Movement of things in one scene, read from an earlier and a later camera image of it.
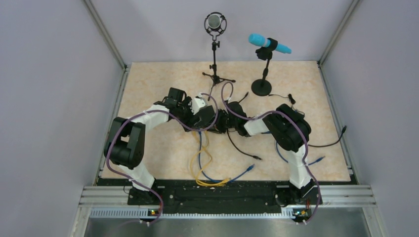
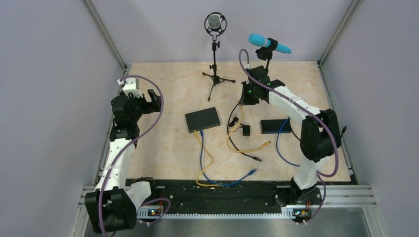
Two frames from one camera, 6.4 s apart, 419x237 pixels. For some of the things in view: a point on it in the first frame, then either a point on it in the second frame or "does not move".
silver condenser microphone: x=215 y=23 does not move
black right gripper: x=218 y=127 -> x=245 y=100
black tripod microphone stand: x=215 y=77 does not move
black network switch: x=204 y=118 does not move
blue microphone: x=263 y=87 does not move
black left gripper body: x=185 y=113 -> x=138 y=104
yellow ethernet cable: x=192 y=168 -> x=266 y=143
